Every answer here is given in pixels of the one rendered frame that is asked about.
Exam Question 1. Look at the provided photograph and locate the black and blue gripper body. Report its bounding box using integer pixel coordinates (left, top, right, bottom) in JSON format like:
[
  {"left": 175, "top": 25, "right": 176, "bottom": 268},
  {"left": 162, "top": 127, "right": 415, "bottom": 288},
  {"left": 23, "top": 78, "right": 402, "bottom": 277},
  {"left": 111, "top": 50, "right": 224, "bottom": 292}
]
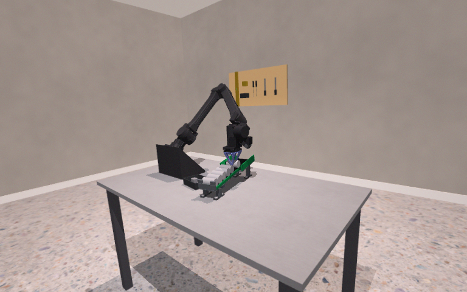
[{"left": 223, "top": 136, "right": 242, "bottom": 153}]

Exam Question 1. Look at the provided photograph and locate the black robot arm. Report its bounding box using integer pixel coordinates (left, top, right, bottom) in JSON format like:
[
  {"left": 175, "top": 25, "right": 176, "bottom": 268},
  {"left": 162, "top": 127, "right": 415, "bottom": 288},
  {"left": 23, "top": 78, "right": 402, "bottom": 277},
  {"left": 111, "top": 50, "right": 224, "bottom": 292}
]
[{"left": 165, "top": 83, "right": 252, "bottom": 151}]

